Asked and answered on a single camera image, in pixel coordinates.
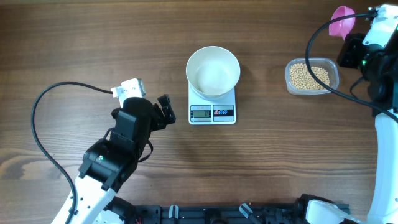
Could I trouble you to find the pink plastic measuring scoop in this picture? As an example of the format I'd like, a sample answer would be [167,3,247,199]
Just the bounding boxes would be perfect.
[328,6,356,40]

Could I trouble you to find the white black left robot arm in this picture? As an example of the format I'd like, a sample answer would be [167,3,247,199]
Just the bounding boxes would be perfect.
[53,95,176,223]

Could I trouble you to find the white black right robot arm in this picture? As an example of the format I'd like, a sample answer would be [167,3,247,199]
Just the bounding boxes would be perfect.
[338,30,397,223]

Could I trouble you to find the white digital kitchen scale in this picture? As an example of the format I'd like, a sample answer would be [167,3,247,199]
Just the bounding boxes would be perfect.
[188,84,237,125]

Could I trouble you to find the white bowl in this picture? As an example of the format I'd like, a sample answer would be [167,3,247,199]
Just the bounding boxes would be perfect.
[185,46,241,98]

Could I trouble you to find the soybeans in container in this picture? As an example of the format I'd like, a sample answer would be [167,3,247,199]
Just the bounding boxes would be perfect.
[289,63,330,90]

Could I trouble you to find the clear plastic container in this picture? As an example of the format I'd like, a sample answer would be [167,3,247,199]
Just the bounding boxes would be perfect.
[285,58,340,95]

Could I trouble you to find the black right camera cable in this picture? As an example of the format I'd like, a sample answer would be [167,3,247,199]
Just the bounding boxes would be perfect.
[305,11,398,124]

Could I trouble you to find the black camera cable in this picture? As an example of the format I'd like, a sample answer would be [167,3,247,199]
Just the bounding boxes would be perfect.
[305,11,398,124]
[30,81,114,224]

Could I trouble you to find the black left camera cable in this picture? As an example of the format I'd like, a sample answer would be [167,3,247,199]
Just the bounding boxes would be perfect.
[30,81,114,224]

